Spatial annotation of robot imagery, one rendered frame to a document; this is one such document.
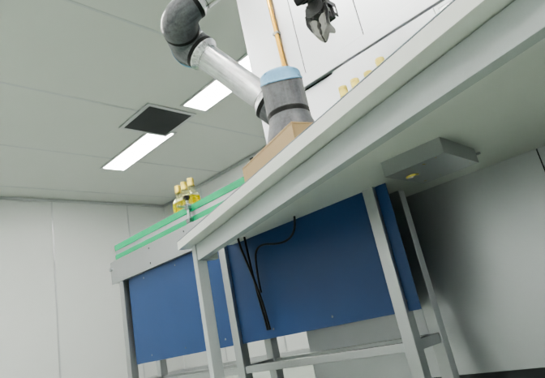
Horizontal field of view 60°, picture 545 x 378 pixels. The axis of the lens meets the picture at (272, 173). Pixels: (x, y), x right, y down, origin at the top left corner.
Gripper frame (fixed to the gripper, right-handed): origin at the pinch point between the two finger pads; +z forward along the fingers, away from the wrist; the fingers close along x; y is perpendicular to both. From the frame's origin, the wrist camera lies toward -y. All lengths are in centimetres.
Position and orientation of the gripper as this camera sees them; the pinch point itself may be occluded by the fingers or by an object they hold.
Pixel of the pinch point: (323, 37)
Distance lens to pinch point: 154.5
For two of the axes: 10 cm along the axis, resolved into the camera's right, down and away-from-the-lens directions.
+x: -6.9, 3.6, 6.3
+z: 2.0, 9.3, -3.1
